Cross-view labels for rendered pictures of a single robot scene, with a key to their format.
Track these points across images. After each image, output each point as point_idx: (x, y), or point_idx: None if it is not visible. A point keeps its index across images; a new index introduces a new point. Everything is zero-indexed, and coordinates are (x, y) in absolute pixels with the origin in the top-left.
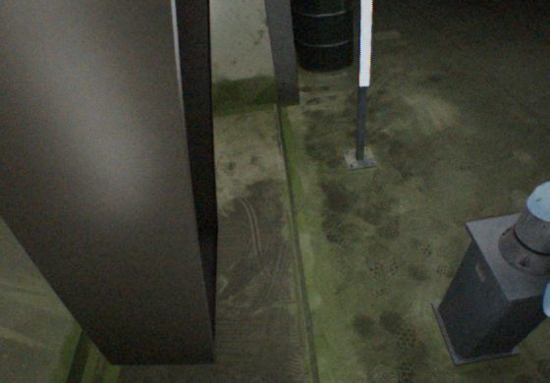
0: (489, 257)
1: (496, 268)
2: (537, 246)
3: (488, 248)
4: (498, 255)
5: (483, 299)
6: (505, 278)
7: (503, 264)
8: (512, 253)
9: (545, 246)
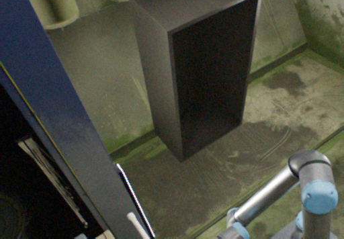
0: (288, 226)
1: (283, 231)
2: (294, 233)
3: (294, 225)
4: (293, 230)
5: None
6: (280, 236)
7: (288, 233)
8: (293, 232)
9: (295, 235)
